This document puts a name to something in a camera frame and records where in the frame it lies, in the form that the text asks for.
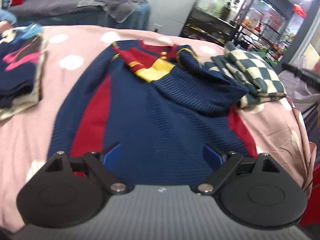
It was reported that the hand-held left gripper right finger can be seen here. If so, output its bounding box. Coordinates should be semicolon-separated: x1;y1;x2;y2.
196;144;280;195

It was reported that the pink polka dot blanket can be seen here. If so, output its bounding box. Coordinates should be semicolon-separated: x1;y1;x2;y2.
0;25;315;233

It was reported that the grey massage bed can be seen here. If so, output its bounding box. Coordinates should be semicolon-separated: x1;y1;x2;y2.
6;0;150;20

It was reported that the grey towel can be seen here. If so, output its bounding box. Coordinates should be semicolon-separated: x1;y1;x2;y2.
77;0;148;23

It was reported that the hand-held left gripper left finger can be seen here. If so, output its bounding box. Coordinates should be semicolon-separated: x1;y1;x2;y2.
45;142;127;195

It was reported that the green cream checkered garment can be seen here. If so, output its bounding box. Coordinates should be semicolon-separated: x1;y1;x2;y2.
202;41;288;109

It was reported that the blue bed skirt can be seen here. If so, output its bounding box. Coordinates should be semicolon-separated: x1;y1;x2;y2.
15;2;152;31

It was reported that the navy and red knit sweater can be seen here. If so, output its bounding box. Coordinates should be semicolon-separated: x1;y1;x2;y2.
49;40;259;187

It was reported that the black metal shelf rack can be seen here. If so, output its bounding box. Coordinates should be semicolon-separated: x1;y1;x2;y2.
179;0;288;57

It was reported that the stack of folded dark clothes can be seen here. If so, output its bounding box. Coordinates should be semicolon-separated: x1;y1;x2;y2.
0;22;48;120

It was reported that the dark pump bottle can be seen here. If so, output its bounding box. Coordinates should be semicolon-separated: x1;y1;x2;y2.
220;1;232;19

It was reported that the red lantern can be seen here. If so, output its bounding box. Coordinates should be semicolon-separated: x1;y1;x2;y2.
292;4;307;18

